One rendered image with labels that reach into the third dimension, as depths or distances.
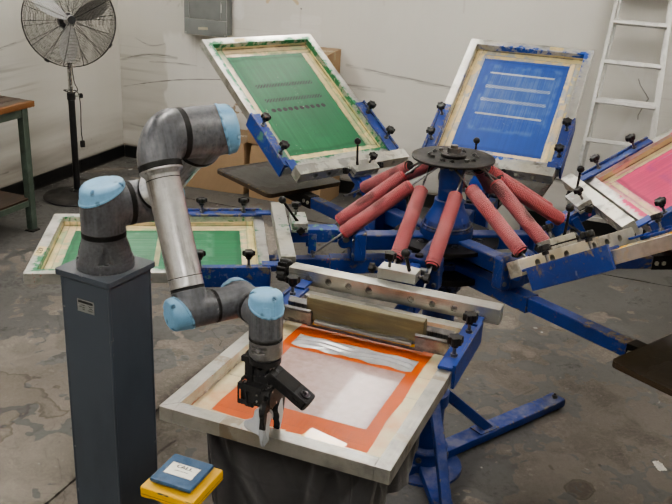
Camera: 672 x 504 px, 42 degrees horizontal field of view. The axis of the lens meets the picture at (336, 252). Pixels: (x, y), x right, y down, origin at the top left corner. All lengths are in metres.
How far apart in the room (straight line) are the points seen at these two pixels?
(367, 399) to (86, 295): 0.78
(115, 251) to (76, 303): 0.18
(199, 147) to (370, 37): 4.81
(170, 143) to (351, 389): 0.80
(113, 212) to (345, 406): 0.77
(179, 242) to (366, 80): 4.96
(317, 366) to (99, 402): 0.60
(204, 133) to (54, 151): 5.33
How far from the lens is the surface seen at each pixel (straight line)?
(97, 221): 2.29
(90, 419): 2.54
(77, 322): 2.42
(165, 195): 1.90
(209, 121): 1.96
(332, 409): 2.18
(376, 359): 2.41
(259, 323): 1.86
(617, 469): 3.90
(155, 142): 1.91
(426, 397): 2.20
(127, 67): 7.78
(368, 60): 6.72
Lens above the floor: 2.10
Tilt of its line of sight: 21 degrees down
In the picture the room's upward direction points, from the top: 3 degrees clockwise
